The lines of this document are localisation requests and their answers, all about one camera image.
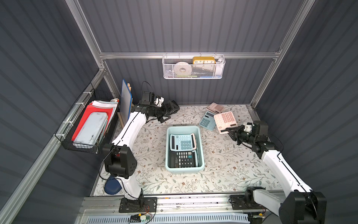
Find black calculator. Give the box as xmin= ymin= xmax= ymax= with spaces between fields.
xmin=168 ymin=151 xmax=198 ymax=169
xmin=167 ymin=100 xmax=180 ymax=115

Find black wire side basket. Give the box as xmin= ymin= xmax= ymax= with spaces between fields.
xmin=55 ymin=88 xmax=119 ymax=154

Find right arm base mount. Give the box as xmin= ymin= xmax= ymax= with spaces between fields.
xmin=228 ymin=194 xmax=266 ymax=211

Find small circuit board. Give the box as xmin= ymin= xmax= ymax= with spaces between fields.
xmin=128 ymin=213 xmax=152 ymax=224

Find white pencil case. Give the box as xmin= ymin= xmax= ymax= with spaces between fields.
xmin=73 ymin=112 xmax=108 ymax=148

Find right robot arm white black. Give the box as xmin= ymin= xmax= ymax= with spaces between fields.
xmin=224 ymin=120 xmax=327 ymax=224

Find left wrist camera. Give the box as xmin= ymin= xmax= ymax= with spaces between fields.
xmin=139 ymin=91 xmax=164 ymax=107

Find white wire wall basket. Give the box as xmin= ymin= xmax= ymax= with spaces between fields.
xmin=162 ymin=54 xmax=226 ymax=79

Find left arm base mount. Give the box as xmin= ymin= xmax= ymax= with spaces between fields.
xmin=118 ymin=197 xmax=158 ymax=213

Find red folder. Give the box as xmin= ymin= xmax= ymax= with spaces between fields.
xmin=71 ymin=105 xmax=112 ymax=141

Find white papers in basket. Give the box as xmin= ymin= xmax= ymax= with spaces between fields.
xmin=90 ymin=98 xmax=119 ymax=124

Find pink calculator back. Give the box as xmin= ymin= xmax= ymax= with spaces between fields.
xmin=207 ymin=103 xmax=225 ymax=114

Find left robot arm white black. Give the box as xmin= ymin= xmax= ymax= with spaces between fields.
xmin=102 ymin=100 xmax=180 ymax=201

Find navy blue case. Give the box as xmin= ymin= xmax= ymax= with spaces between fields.
xmin=104 ymin=176 xmax=122 ymax=195

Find yellow clock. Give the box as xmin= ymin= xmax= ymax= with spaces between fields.
xmin=193 ymin=57 xmax=216 ymax=64

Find blue framed whiteboard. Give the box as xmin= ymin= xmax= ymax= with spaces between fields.
xmin=119 ymin=79 xmax=133 ymax=124

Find mint green storage box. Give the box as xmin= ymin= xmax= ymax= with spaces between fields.
xmin=165 ymin=126 xmax=205 ymax=174

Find white tape roll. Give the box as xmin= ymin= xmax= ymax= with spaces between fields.
xmin=173 ymin=62 xmax=192 ymax=76

